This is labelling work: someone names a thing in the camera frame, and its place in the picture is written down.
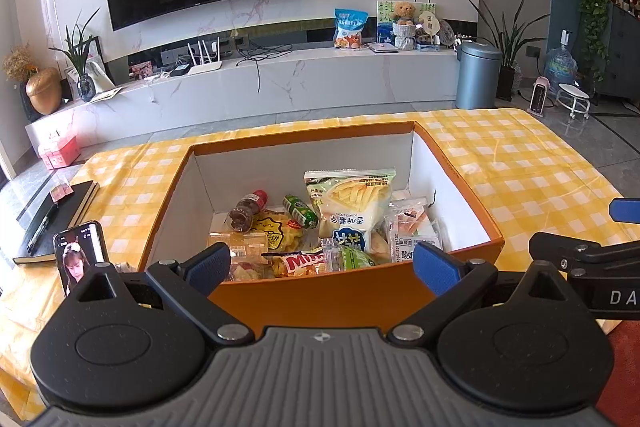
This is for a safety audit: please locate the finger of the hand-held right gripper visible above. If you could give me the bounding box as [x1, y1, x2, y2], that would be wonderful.
[609, 198, 640, 224]
[529, 232, 640, 279]

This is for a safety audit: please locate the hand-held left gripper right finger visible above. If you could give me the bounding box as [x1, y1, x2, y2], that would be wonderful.
[387, 241, 583, 348]

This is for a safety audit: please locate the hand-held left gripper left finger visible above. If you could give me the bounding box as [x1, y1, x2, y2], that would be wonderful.
[60, 242, 255, 348]

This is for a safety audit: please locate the clear white candy bag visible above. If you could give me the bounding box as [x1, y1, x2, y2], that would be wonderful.
[387, 227, 443, 265]

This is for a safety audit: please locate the dried fruit chips bag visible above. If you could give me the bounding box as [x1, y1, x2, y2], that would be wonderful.
[207, 231, 273, 283]

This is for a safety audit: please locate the white red sausage packet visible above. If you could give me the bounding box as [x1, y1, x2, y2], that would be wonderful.
[387, 199, 433, 238]

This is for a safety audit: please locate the small cola bottle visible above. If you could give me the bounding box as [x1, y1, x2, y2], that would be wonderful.
[227, 190, 270, 233]

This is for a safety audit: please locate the orange cardboard box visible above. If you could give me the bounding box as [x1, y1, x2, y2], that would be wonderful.
[136, 121, 503, 342]

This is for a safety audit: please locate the yellow waffle pack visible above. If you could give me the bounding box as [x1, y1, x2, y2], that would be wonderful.
[248, 209, 307, 254]

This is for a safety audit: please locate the green pickle packet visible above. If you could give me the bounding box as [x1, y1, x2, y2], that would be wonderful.
[340, 244, 376, 270]

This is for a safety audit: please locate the orange corn snack bag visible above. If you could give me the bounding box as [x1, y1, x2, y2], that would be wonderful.
[262, 247, 326, 279]

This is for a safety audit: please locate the white green fries snack bag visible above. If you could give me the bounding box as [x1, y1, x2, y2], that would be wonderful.
[304, 168, 397, 265]

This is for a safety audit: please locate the green sausage stick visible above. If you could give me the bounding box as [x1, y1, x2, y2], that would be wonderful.
[281, 194, 319, 230]

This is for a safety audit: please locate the red knit cloth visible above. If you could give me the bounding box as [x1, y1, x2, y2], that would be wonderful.
[595, 321, 640, 427]

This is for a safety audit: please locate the white round rolling stool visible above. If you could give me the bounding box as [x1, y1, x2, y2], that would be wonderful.
[556, 83, 593, 120]

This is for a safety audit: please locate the smartphone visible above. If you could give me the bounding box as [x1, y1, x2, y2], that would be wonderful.
[52, 220, 112, 298]

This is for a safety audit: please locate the yellow checkered tablecloth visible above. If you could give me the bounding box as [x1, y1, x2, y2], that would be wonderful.
[0, 108, 640, 427]

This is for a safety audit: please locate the pink space heater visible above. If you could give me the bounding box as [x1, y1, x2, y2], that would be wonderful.
[529, 77, 551, 116]

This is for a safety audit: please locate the black notebook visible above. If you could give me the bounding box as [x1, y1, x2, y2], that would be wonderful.
[12, 179, 101, 265]

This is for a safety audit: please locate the dark grey cabinet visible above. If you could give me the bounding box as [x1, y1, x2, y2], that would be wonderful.
[597, 2, 640, 102]

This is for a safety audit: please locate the blue water jug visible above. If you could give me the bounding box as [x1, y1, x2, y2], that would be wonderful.
[544, 29, 578, 92]

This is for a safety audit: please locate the black pen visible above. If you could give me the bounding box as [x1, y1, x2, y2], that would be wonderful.
[27, 202, 61, 255]

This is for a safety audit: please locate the long-leaf potted plant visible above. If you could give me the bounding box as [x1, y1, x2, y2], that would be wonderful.
[467, 0, 551, 102]

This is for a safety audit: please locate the pink tissue box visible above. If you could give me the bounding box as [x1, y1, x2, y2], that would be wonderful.
[39, 134, 82, 168]

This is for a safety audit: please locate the blue-grey pedal trash can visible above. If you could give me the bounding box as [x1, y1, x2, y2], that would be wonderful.
[455, 42, 502, 110]

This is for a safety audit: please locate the white router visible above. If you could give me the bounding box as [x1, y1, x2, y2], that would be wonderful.
[186, 38, 222, 75]

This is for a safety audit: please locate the white marble tv counter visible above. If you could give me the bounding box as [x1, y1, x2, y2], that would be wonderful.
[25, 34, 468, 152]

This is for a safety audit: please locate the plant in blue vase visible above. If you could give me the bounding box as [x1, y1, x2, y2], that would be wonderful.
[50, 9, 101, 102]

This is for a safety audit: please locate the white woven basket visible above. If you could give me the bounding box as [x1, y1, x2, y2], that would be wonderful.
[393, 23, 418, 50]

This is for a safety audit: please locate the gold acorn vase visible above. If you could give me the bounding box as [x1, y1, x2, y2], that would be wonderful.
[25, 67, 63, 115]

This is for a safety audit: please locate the round paper fan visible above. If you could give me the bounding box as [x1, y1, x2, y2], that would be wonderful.
[417, 11, 441, 45]

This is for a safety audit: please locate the blue snack bag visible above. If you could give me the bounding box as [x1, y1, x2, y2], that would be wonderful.
[334, 9, 370, 50]

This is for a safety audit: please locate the brown teddy bear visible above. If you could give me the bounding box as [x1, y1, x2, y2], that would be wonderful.
[390, 2, 417, 26]

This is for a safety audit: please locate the green white picture board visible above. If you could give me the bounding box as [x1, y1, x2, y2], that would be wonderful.
[376, 0, 438, 45]

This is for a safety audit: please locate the dried flower bunch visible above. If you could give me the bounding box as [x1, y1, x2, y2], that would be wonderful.
[2, 46, 38, 82]

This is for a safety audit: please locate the black cable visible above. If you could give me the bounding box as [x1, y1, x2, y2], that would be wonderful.
[235, 42, 296, 95]

